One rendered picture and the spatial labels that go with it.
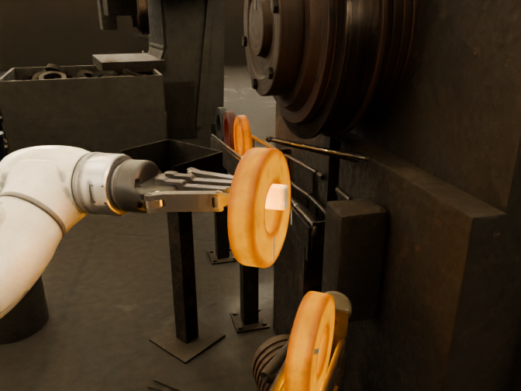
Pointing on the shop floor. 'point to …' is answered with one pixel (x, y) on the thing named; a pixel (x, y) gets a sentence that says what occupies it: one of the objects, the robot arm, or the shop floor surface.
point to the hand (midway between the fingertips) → (260, 195)
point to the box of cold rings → (82, 108)
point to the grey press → (177, 60)
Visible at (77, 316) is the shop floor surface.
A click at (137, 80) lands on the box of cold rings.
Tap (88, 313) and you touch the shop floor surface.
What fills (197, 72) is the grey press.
